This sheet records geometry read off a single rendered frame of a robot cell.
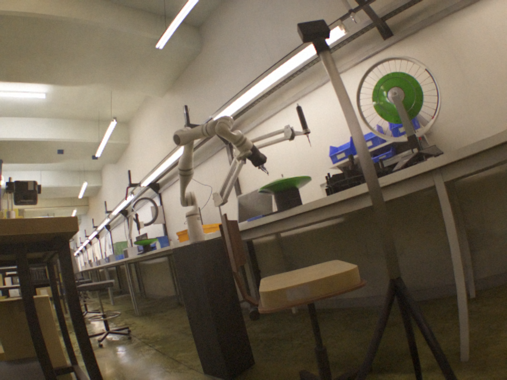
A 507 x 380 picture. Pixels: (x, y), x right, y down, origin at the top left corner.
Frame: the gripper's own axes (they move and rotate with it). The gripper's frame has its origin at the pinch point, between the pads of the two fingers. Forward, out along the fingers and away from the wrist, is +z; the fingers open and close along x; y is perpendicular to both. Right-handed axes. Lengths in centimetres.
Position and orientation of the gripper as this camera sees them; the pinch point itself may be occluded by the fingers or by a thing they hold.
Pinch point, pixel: (267, 173)
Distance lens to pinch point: 141.6
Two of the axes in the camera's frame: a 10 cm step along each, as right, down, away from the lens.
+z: 6.2, 5.6, 5.4
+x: -7.7, 2.9, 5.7
